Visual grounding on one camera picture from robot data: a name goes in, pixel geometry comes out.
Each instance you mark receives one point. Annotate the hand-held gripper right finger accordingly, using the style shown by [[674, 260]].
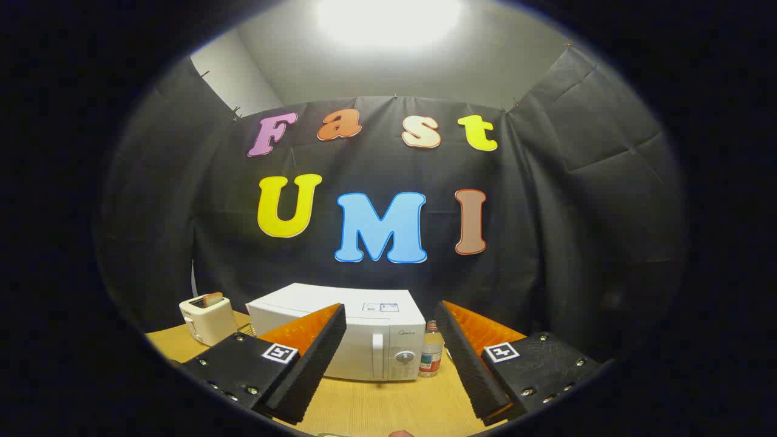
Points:
[[464, 364]]

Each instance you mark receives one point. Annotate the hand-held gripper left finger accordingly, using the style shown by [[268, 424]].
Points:
[[318, 364]]

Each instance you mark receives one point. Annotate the white microwave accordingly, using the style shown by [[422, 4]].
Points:
[[370, 346]]

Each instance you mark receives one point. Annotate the clear plastic water bottle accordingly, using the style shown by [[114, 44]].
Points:
[[430, 355]]

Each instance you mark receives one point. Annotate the white toaster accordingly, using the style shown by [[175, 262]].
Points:
[[209, 321]]

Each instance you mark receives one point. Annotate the toast slice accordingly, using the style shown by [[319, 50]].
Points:
[[212, 298]]

